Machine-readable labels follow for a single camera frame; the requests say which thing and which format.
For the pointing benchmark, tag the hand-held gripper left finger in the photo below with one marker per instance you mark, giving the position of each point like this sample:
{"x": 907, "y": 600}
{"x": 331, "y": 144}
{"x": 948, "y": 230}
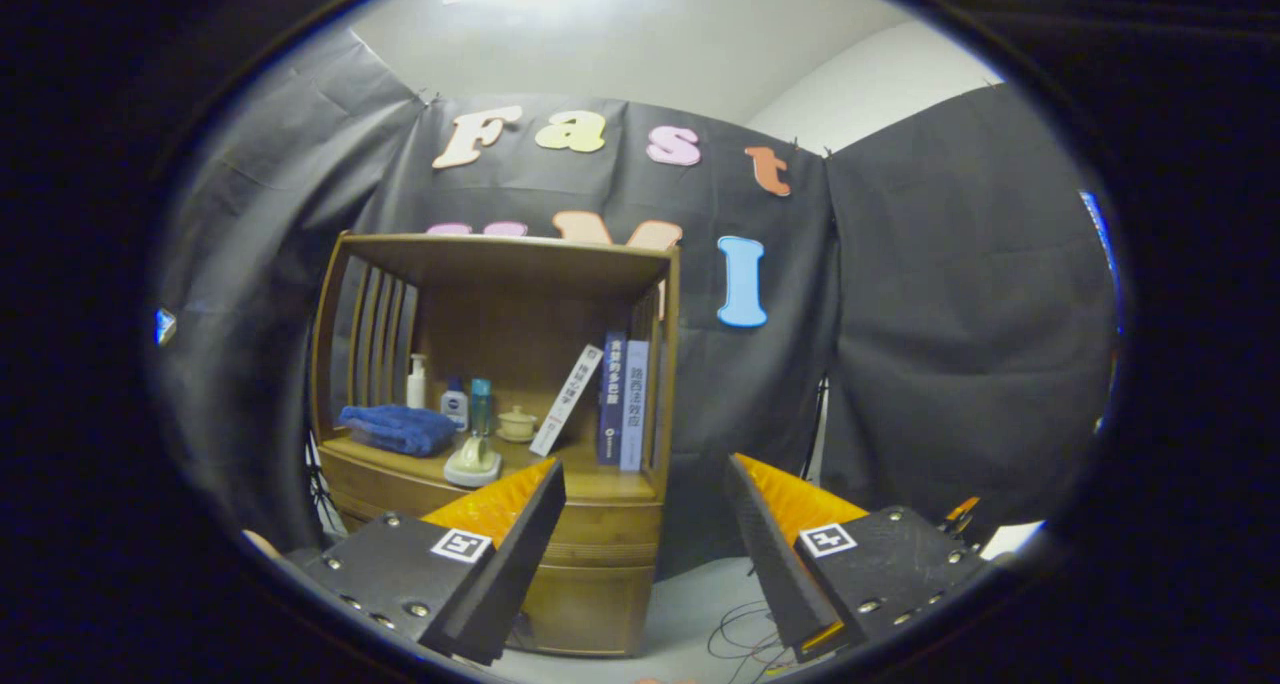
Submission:
{"x": 520, "y": 564}

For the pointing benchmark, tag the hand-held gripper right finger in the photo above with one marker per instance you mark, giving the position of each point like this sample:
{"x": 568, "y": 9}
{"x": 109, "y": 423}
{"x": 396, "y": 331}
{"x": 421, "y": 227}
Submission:
{"x": 775, "y": 554}

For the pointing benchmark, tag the wooden drawer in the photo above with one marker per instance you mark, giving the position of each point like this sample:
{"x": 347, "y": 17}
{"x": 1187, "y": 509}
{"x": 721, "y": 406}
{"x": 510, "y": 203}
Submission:
{"x": 610, "y": 529}

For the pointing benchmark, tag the pale green scrub brush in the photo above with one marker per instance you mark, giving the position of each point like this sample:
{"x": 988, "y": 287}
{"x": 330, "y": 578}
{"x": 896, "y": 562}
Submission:
{"x": 472, "y": 462}

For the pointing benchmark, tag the wooden cabinet door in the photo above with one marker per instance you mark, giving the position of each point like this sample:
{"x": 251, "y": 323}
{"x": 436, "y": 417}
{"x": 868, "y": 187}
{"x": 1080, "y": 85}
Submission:
{"x": 590, "y": 609}

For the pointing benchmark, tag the wooden countertop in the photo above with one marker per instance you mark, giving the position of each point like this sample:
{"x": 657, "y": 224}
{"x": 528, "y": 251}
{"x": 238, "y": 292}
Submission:
{"x": 600, "y": 482}

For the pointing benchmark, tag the wooden cabinet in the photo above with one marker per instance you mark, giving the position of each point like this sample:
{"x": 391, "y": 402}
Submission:
{"x": 500, "y": 334}

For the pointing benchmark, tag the black tripod stand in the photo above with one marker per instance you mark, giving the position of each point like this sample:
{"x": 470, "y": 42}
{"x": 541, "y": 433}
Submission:
{"x": 322, "y": 494}
{"x": 815, "y": 424}

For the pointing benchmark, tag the beige lidded teacup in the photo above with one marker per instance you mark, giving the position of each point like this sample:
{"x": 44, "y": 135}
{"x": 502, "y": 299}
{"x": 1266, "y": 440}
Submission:
{"x": 517, "y": 424}

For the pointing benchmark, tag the blue transparent bottle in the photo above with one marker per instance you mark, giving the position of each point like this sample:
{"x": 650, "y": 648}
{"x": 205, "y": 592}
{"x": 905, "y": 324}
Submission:
{"x": 481, "y": 404}

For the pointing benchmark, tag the white book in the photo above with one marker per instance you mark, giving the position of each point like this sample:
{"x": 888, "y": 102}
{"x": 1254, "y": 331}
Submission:
{"x": 568, "y": 399}

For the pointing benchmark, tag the white bottle blue cap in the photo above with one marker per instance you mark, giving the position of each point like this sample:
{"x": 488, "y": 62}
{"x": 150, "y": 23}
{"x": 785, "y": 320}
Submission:
{"x": 455, "y": 404}

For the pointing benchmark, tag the blue folded towel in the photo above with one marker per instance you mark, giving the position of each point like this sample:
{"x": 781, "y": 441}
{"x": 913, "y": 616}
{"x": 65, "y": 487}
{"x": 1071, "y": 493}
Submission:
{"x": 395, "y": 429}

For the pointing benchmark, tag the dark blue book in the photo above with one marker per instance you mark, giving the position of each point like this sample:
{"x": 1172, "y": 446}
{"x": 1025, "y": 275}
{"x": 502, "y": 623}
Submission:
{"x": 612, "y": 404}

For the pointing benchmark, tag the orange black tool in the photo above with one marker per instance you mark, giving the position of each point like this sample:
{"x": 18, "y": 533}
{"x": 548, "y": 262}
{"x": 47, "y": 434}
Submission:
{"x": 962, "y": 512}

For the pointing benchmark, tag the light blue book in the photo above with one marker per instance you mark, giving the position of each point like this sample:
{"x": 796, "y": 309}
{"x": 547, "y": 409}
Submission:
{"x": 634, "y": 409}

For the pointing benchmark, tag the white pump bottle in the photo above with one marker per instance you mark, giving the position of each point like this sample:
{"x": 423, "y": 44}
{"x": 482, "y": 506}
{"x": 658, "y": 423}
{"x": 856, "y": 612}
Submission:
{"x": 416, "y": 389}

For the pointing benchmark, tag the person's beige trousers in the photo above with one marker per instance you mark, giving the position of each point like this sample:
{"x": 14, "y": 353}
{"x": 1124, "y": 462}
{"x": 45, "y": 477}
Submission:
{"x": 262, "y": 544}

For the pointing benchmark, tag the black backdrop cloth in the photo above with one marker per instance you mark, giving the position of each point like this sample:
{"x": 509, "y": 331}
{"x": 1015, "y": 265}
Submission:
{"x": 900, "y": 314}

